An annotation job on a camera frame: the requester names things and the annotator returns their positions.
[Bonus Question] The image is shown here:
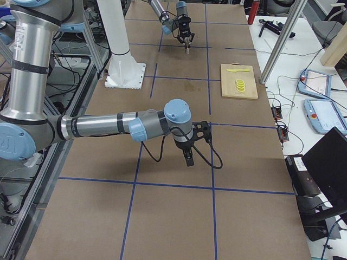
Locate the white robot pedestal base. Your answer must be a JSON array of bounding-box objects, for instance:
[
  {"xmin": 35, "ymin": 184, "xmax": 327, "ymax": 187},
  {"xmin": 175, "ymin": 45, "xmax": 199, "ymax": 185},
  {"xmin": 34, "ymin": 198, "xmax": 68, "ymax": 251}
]
[{"xmin": 97, "ymin": 0, "xmax": 146, "ymax": 89}]

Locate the grey office chair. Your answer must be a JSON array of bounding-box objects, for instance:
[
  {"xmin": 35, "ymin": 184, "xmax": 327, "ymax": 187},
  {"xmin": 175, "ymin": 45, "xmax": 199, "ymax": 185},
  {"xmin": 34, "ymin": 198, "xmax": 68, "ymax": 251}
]
[{"xmin": 312, "ymin": 2, "xmax": 346, "ymax": 48}]

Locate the brown table mat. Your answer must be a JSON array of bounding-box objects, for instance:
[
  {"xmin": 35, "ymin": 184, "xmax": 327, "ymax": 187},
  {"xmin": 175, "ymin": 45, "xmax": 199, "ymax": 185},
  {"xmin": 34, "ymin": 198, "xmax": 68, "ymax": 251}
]
[{"xmin": 25, "ymin": 2, "xmax": 312, "ymax": 260}]

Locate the yellow plastic knife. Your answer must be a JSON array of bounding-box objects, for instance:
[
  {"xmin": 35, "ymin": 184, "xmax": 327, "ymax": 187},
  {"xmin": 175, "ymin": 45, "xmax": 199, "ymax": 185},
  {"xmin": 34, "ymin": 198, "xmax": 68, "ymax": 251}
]
[{"xmin": 226, "ymin": 68, "xmax": 250, "ymax": 73}]

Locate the black laptop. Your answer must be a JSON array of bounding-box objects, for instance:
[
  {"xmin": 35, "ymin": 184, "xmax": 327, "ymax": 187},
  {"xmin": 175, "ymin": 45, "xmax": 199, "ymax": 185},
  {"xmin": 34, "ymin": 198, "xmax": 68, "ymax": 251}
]
[{"xmin": 302, "ymin": 127, "xmax": 346, "ymax": 206}]

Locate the left teach pendant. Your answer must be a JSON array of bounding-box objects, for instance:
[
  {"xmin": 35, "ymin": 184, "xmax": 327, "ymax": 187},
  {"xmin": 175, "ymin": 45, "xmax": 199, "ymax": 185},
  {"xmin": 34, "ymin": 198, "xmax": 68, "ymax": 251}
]
[{"xmin": 298, "ymin": 69, "xmax": 332, "ymax": 99}]

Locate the wooden post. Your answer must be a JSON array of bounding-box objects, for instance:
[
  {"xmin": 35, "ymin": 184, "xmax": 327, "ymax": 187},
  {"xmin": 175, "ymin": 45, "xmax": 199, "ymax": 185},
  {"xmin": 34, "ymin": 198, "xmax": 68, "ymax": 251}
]
[{"xmin": 320, "ymin": 23, "xmax": 347, "ymax": 67}]

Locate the right teach pendant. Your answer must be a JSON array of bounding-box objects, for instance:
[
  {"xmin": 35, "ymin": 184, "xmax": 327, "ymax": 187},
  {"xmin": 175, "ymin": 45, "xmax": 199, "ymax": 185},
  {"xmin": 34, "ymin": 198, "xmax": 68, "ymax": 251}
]
[{"xmin": 304, "ymin": 99, "xmax": 346, "ymax": 135}]

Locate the red bottle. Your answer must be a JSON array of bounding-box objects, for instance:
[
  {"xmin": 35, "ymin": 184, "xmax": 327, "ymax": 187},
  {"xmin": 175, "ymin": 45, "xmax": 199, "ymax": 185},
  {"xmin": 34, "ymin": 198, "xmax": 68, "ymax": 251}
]
[{"xmin": 247, "ymin": 0, "xmax": 260, "ymax": 25}]

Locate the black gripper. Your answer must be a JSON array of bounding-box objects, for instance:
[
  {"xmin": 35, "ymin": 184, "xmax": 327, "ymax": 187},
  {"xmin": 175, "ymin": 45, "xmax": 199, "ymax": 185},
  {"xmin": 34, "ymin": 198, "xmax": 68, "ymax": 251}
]
[
  {"xmin": 176, "ymin": 17, "xmax": 195, "ymax": 53},
  {"xmin": 173, "ymin": 129, "xmax": 195, "ymax": 166}
]

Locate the aluminium frame post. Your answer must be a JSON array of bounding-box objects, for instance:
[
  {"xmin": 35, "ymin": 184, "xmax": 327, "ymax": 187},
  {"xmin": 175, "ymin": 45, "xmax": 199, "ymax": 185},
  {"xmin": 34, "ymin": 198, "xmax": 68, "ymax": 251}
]
[{"xmin": 260, "ymin": 0, "xmax": 307, "ymax": 85}]

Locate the teach pendant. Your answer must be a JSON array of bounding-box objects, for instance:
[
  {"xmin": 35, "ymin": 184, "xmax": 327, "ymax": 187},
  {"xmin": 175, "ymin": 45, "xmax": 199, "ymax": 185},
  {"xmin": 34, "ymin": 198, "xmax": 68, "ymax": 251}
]
[
  {"xmin": 298, "ymin": 69, "xmax": 332, "ymax": 99},
  {"xmin": 304, "ymin": 99, "xmax": 346, "ymax": 135}
]

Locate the wooden cutting board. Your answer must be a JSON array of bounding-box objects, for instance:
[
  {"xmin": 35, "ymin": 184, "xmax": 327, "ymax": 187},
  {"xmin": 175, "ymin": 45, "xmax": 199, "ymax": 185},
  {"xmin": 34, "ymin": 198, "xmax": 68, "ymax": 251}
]
[{"xmin": 220, "ymin": 64, "xmax": 258, "ymax": 100}]

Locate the black box device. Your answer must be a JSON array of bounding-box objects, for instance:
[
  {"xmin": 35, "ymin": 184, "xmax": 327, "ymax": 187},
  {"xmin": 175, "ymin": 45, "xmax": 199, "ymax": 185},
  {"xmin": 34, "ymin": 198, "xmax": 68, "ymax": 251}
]
[{"xmin": 285, "ymin": 154, "xmax": 320, "ymax": 197}]

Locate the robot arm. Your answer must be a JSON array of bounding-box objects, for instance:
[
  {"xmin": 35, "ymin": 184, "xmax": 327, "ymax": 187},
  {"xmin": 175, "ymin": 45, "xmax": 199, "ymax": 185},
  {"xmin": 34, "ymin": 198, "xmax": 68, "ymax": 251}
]
[
  {"xmin": 1, "ymin": 1, "xmax": 197, "ymax": 166},
  {"xmin": 146, "ymin": 1, "xmax": 195, "ymax": 55}
]

